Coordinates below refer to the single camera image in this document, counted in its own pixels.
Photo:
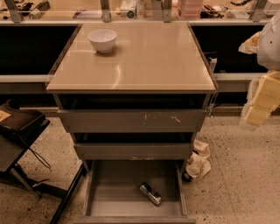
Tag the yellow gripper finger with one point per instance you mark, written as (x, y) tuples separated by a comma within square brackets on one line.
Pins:
[(250, 45), (262, 99)]

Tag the grey drawer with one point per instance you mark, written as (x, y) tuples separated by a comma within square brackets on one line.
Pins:
[(131, 120), (133, 151), (113, 195)]

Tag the grey bottom drawer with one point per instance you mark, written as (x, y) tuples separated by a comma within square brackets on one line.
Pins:
[(113, 195)]

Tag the redbull can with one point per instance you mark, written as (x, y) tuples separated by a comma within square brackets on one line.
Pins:
[(150, 193)]

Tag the grey middle drawer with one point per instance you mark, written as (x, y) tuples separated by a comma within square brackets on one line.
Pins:
[(133, 151)]

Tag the grey top drawer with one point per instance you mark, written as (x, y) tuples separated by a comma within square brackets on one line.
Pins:
[(131, 120)]

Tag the crumpled white cloth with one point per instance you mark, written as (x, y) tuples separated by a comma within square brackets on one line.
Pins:
[(198, 165)]

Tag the pink storage box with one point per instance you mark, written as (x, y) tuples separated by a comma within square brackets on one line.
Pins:
[(190, 9)]

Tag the white clamp on counter side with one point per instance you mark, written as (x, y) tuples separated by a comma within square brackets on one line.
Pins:
[(211, 58)]

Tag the white device with lens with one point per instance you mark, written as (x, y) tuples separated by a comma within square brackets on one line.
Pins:
[(128, 8)]

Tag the beige counter cabinet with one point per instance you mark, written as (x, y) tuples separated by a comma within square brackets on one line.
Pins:
[(148, 57)]

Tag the black tray with note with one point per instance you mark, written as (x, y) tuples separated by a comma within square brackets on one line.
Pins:
[(20, 124)]

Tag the white bowl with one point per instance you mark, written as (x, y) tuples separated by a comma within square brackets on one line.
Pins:
[(102, 40)]

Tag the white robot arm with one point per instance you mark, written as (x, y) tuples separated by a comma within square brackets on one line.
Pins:
[(268, 50)]

